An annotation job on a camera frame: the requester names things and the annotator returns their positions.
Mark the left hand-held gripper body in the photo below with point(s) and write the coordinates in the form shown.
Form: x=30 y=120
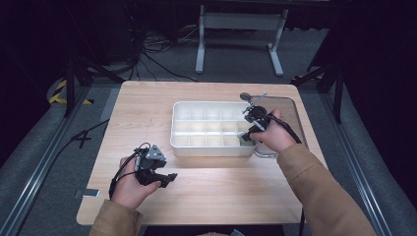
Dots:
x=149 y=159

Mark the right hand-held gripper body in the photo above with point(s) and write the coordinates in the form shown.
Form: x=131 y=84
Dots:
x=259 y=114

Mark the white divided storage box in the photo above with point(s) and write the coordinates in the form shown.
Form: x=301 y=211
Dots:
x=209 y=128

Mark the person's right hand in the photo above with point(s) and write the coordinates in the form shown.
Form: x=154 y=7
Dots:
x=277 y=134

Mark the person's left hand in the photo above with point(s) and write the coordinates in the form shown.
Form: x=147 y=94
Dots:
x=131 y=193

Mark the clear plastic lid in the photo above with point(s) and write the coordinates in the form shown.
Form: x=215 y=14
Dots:
x=288 y=108

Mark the black metal stand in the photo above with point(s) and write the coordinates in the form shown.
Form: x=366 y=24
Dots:
x=337 y=85
x=73 y=77

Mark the small metal bracket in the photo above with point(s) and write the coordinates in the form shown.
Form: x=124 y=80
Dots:
x=88 y=193

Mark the white metal table frame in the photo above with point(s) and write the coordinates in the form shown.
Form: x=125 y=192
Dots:
x=241 y=21

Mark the aluminium floor rail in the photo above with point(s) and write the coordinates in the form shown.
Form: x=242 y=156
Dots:
x=357 y=157
x=39 y=167

